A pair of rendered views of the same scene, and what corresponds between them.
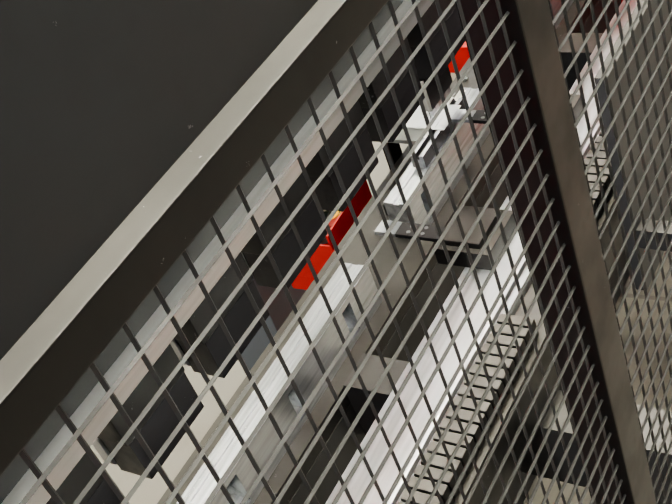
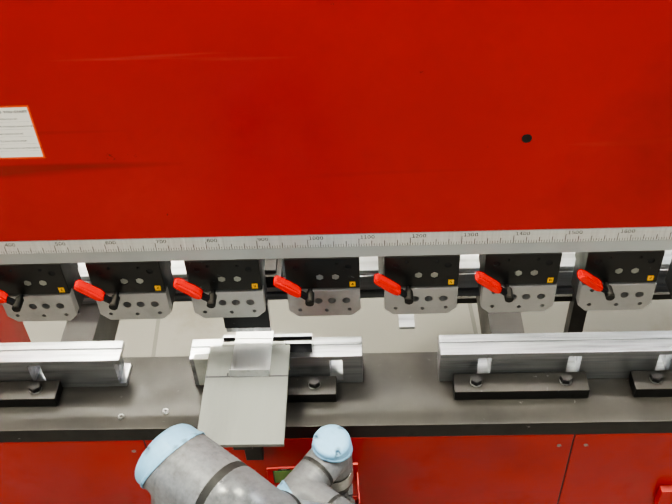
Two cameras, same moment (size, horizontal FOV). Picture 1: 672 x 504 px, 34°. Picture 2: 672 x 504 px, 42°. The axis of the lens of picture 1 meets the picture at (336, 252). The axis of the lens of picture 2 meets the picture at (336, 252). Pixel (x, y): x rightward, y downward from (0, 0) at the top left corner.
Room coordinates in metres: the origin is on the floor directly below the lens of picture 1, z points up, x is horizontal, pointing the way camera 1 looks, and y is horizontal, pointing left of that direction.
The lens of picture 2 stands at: (2.65, 0.81, 2.50)
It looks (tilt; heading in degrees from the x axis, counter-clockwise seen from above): 43 degrees down; 229
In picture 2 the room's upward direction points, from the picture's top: 3 degrees counter-clockwise
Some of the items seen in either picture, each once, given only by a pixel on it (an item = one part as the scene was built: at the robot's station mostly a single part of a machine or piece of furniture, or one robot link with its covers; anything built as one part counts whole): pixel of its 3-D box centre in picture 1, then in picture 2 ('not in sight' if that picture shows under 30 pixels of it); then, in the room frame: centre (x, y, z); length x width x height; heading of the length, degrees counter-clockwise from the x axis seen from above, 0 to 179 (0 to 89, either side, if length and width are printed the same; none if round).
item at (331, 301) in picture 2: (378, 83); (323, 274); (1.82, -0.20, 1.20); 0.15 x 0.09 x 0.17; 136
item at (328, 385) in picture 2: not in sight; (271, 389); (1.96, -0.25, 0.89); 0.30 x 0.05 x 0.03; 136
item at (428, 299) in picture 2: (328, 149); (420, 272); (1.68, -0.06, 1.20); 0.15 x 0.09 x 0.17; 136
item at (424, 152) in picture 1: (438, 131); (267, 343); (1.92, -0.29, 0.99); 0.20 x 0.03 x 0.03; 136
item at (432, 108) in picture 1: (435, 85); (246, 317); (1.95, -0.32, 1.07); 0.10 x 0.02 x 0.10; 136
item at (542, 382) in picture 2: not in sight; (520, 385); (1.55, 0.14, 0.89); 0.30 x 0.05 x 0.03; 136
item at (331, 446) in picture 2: not in sight; (331, 453); (2.04, 0.05, 1.03); 0.09 x 0.08 x 0.11; 8
